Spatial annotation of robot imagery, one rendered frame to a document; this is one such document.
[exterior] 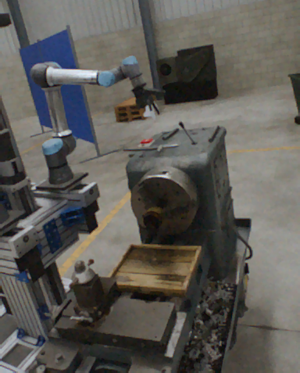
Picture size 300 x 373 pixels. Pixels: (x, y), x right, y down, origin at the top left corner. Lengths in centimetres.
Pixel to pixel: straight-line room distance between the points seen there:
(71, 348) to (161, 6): 1126
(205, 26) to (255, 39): 153
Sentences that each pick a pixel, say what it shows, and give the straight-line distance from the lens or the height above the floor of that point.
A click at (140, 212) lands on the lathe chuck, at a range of 170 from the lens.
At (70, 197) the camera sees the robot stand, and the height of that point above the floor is 108.
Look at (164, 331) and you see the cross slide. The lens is 118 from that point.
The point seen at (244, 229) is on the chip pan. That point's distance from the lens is 244.
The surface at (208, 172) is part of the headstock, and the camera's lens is 169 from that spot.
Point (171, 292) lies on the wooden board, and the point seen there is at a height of 88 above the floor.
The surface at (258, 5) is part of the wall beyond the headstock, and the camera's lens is 1140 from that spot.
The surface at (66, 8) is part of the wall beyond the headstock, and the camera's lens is 1348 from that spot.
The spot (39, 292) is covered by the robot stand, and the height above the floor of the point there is 56.
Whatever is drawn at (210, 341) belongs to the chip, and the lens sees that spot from 167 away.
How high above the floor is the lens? 179
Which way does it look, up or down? 20 degrees down
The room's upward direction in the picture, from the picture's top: 11 degrees counter-clockwise
